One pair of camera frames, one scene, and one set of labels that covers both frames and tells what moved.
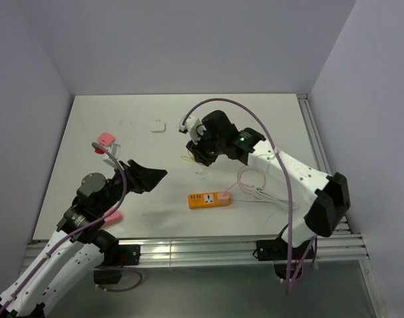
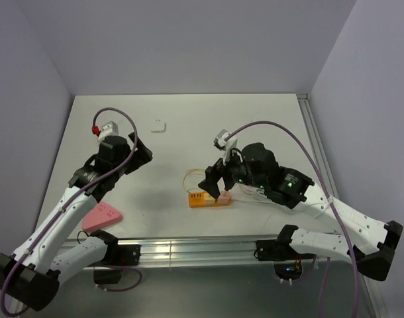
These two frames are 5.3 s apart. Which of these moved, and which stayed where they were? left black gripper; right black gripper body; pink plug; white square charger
Moved: right black gripper body; left black gripper
Stayed: pink plug; white square charger
